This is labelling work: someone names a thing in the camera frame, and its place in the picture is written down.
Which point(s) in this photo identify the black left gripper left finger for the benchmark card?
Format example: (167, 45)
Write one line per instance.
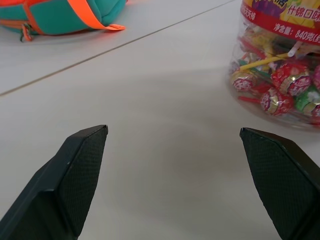
(50, 190)

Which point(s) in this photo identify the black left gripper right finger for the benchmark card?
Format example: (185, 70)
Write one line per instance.
(285, 185)

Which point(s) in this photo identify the red wrapped lollipop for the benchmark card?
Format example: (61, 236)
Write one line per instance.
(276, 101)
(243, 81)
(291, 78)

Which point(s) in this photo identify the green wrapped lollipop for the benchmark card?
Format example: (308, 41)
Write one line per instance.
(308, 101)

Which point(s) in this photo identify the clear plastic lollipop tub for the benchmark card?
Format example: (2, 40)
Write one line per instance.
(277, 62)

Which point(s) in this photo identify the yellow stick lollipop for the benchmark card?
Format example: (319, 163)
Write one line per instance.
(262, 62)

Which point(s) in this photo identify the teal and orange bag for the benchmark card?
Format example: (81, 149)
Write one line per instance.
(57, 15)

